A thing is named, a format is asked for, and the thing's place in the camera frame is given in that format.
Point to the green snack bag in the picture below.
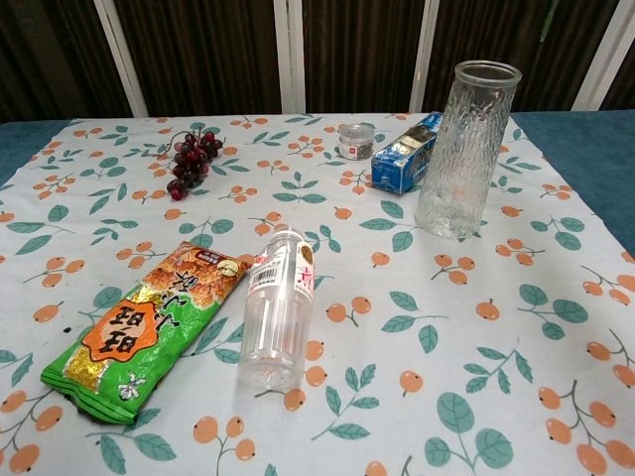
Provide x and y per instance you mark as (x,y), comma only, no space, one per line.
(144,332)

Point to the white double frame post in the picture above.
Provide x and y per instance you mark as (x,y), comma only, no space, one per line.
(289,54)

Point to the small clear lidded jar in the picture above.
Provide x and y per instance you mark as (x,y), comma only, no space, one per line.
(355,143)

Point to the floral print tablecloth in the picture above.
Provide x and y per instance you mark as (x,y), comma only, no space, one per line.
(397,297)

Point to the blue cookie box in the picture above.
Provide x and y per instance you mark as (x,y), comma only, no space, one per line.
(404,161)

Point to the white slanted frame post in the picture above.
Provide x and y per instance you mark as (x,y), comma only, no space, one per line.
(121,54)
(602,54)

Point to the textured clear glass vase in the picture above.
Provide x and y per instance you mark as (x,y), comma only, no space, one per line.
(464,158)

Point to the clear plastic bottle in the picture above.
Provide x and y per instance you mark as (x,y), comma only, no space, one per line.
(278,317)

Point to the thin white frame post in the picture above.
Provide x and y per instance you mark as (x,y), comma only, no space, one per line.
(424,54)

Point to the dark red plastic grapes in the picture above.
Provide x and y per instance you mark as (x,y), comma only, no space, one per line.
(191,158)

